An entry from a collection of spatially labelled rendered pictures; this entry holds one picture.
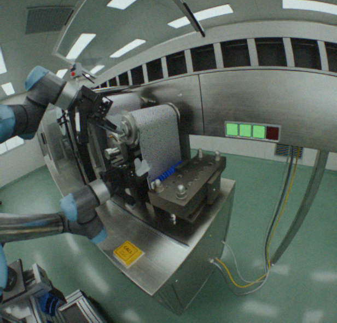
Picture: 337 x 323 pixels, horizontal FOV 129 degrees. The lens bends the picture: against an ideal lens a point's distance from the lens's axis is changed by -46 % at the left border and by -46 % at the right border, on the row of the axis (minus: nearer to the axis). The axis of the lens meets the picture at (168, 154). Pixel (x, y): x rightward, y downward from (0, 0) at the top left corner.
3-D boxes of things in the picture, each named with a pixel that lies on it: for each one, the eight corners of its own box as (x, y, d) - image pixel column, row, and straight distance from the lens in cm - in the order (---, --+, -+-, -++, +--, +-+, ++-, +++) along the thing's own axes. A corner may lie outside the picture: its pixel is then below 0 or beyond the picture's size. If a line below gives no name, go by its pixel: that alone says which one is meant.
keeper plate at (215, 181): (207, 203, 65) (207, 182, 59) (216, 190, 73) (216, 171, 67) (212, 205, 65) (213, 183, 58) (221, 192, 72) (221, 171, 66)
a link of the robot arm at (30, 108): (1, 133, 47) (15, 92, 43) (21, 126, 55) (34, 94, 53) (21, 148, 43) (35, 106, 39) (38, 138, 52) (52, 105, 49)
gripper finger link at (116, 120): (132, 120, 53) (112, 107, 49) (126, 136, 51) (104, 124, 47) (127, 120, 55) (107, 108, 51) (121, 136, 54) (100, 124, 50)
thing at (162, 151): (148, 185, 62) (139, 142, 54) (180, 162, 77) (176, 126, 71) (149, 185, 61) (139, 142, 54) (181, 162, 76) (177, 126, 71)
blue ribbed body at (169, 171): (151, 186, 62) (150, 179, 60) (180, 165, 76) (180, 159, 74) (157, 189, 60) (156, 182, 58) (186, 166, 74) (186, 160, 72)
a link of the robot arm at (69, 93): (56, 102, 42) (52, 107, 50) (70, 110, 43) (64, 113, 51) (70, 78, 44) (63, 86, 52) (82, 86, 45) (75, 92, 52)
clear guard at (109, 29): (54, 53, 151) (54, 52, 151) (97, 78, 154) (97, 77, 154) (128, -47, 74) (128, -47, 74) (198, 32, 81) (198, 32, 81)
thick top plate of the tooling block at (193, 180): (150, 203, 60) (147, 191, 56) (199, 162, 86) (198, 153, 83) (185, 219, 51) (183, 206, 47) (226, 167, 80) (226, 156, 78)
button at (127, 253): (115, 255, 57) (112, 251, 55) (129, 243, 58) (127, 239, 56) (127, 266, 53) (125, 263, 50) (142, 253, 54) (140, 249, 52)
